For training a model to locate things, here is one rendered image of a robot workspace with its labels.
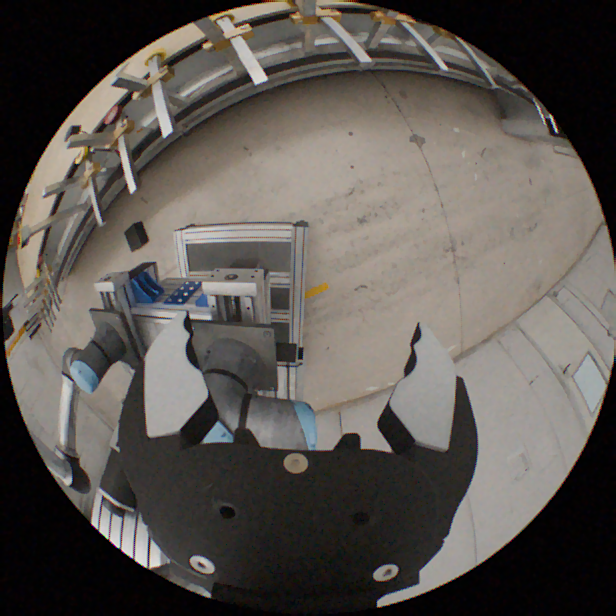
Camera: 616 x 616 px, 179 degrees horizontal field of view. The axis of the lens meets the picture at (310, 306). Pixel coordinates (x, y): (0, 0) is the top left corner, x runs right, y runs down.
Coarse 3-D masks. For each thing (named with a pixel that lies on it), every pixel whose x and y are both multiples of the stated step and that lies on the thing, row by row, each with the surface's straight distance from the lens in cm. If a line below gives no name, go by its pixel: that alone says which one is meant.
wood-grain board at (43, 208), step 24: (336, 0) 105; (192, 24) 111; (240, 24) 94; (144, 48) 123; (168, 48) 102; (144, 72) 100; (96, 96) 132; (120, 96) 104; (72, 120) 154; (96, 120) 114; (48, 168) 174; (24, 216) 265; (48, 216) 158; (24, 264) 289
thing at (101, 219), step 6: (90, 150) 119; (90, 156) 116; (90, 162) 114; (90, 180) 109; (90, 186) 108; (96, 186) 107; (90, 192) 107; (96, 192) 105; (96, 198) 103; (96, 204) 102; (96, 210) 102; (102, 210) 101; (96, 216) 102; (102, 216) 100; (102, 222) 98
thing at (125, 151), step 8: (120, 120) 99; (120, 136) 94; (120, 144) 92; (128, 144) 91; (120, 152) 91; (128, 152) 88; (128, 160) 86; (128, 168) 84; (128, 176) 83; (136, 176) 84; (128, 184) 83; (136, 184) 81
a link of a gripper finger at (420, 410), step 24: (432, 336) 12; (408, 360) 11; (432, 360) 10; (408, 384) 9; (432, 384) 9; (384, 408) 8; (408, 408) 8; (432, 408) 8; (384, 432) 9; (408, 432) 7; (432, 432) 8
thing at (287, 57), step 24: (336, 48) 99; (384, 48) 106; (408, 48) 114; (240, 72) 91; (264, 72) 94; (192, 96) 97; (216, 96) 97; (528, 96) 193; (144, 144) 107; (72, 240) 165
